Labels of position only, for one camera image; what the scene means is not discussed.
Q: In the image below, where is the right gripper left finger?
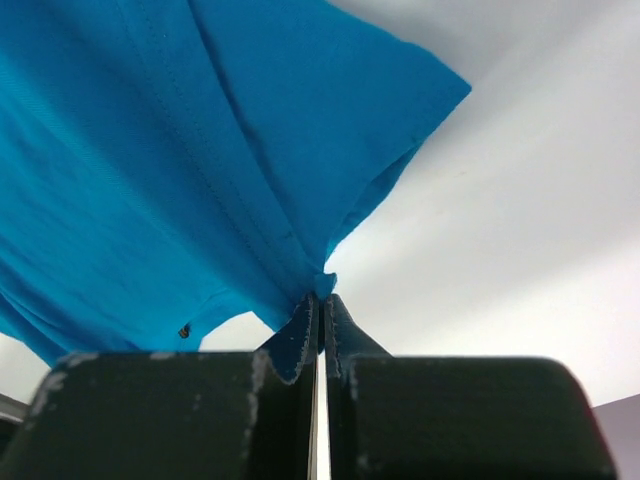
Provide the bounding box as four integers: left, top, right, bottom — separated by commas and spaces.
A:
1, 295, 319, 479

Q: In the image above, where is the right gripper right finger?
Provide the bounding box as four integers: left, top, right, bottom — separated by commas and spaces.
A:
322, 295, 618, 479

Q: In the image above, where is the dark blue t shirt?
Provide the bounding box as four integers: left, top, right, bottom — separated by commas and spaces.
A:
1, 1, 471, 364

